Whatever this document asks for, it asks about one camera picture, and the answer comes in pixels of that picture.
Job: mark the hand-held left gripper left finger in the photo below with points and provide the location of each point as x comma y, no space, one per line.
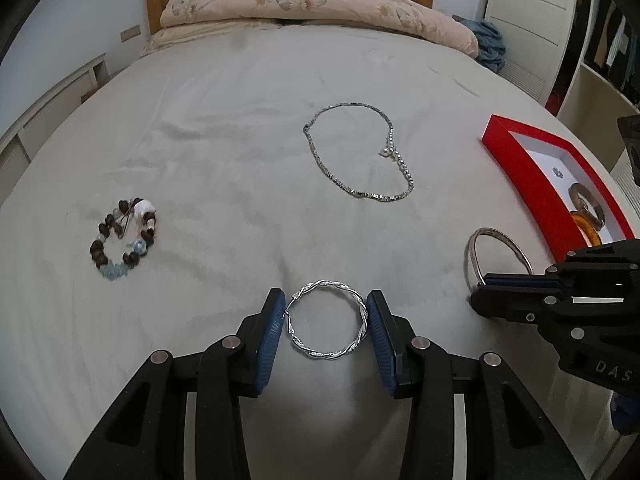
267,340

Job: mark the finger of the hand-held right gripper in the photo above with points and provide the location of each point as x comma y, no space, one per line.
510,304
520,280

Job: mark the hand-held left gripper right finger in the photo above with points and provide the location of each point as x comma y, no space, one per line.
382,340

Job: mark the thin silver bangle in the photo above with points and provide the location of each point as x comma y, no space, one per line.
471,260

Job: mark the twisted silver hoop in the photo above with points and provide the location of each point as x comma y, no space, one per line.
325,355

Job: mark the amber bangle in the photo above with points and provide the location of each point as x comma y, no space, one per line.
587,230

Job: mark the dark brown bangle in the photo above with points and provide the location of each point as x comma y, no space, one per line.
573,196

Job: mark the red cardboard box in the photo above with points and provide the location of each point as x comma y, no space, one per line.
520,175

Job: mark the person's right hand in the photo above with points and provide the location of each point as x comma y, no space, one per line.
627,412

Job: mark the bed with white sheet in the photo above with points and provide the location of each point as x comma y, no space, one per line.
225,160

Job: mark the white open shelf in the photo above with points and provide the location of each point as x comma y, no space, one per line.
600,80

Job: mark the blue cloth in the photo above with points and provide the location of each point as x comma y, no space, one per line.
487,42

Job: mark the white wardrobe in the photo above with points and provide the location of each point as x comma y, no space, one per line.
530,10

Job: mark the beige pillow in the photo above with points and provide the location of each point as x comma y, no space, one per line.
160,42

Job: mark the white low cabinet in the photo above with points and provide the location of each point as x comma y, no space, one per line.
50,105

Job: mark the beige floral duvet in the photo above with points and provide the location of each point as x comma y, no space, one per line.
300,0

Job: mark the wall outlet plate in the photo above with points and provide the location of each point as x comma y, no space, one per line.
131,33

